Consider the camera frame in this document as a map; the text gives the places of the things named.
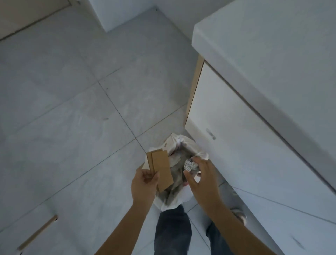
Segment person's right hand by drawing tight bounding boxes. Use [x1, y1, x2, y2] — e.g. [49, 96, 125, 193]
[183, 158, 224, 214]

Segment person's left hand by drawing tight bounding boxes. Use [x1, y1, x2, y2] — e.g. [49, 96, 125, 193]
[131, 169, 160, 208]

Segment brown cardboard piece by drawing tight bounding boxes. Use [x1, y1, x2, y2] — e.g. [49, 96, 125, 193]
[146, 149, 174, 192]

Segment silver foil ball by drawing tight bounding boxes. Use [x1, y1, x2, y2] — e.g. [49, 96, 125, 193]
[184, 158, 201, 176]

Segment person's left forearm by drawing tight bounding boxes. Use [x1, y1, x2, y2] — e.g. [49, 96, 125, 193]
[94, 201, 156, 255]

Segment person's right forearm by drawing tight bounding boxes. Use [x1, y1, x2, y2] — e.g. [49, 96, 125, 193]
[207, 203, 277, 255]

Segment grey crumpled trash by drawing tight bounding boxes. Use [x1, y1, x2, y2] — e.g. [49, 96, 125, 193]
[157, 149, 196, 206]

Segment white plastic trash bag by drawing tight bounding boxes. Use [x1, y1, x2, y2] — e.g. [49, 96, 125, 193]
[153, 133, 211, 212]

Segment person's blue jeans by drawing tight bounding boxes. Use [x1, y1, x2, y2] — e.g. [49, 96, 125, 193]
[153, 205, 228, 255]

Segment person's grey shoe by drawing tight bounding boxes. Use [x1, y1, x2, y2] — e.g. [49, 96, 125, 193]
[230, 208, 248, 226]

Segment white cabinet with wooden edge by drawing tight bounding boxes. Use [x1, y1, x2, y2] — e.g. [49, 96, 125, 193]
[184, 55, 336, 255]

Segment wooden edge strip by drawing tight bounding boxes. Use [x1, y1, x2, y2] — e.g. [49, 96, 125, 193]
[17, 215, 58, 252]

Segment grey stone countertop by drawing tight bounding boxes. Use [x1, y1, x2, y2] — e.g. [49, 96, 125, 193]
[192, 0, 336, 191]

